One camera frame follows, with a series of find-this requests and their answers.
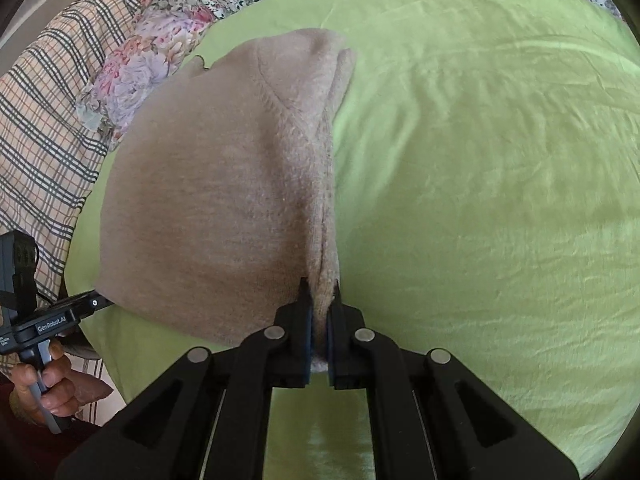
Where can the person's left hand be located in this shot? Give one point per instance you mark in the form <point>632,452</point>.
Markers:
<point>61,396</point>

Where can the green bed sheet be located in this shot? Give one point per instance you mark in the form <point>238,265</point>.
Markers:
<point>475,210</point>

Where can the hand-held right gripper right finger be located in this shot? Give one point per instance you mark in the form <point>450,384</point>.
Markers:
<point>340,352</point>

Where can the beige knitted sweater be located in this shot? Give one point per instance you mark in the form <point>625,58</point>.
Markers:
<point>200,210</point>

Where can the large-flower print pillow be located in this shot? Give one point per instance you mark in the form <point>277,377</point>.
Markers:
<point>145,65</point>

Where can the plaid blanket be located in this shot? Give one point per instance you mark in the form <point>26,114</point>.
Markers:
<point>50,135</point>

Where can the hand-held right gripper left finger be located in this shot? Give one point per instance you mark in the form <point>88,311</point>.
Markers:
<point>306,355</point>

